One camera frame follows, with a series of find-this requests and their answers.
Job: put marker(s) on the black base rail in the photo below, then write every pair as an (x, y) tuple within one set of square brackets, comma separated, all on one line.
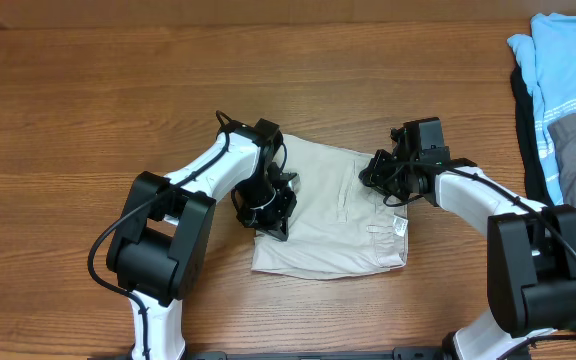
[(318, 356)]

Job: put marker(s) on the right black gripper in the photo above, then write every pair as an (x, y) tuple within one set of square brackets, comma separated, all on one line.
[(372, 174)]

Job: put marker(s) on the black garment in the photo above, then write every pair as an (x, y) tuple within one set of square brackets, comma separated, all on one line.
[(534, 179)]

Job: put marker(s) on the light blue shirt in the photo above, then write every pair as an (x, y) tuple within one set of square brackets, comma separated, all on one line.
[(547, 61)]

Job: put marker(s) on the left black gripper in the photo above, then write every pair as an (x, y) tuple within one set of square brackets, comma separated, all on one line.
[(275, 220)]

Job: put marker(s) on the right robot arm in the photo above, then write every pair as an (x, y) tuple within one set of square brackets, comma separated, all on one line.
[(531, 246)]

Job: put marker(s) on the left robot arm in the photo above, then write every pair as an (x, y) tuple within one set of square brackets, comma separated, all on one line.
[(160, 240)]

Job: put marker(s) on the beige khaki shorts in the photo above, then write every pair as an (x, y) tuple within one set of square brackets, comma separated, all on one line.
[(339, 227)]

